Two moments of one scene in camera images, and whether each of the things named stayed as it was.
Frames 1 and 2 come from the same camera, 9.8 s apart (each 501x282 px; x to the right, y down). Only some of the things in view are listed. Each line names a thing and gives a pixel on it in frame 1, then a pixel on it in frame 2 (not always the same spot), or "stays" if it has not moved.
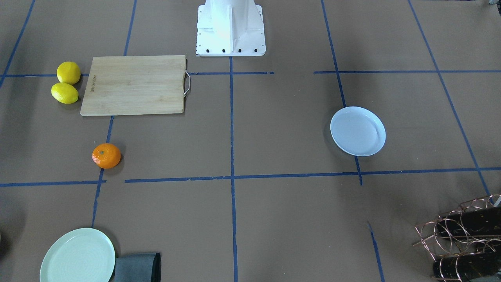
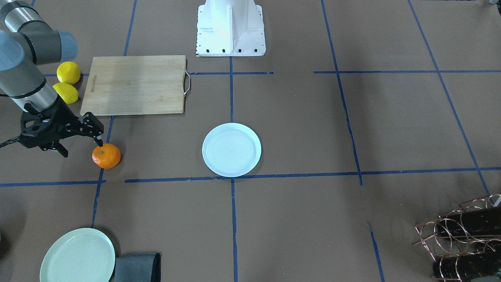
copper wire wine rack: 466,243 stays
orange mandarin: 106,156 stays
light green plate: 87,255 stays
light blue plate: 358,131 to 231,149
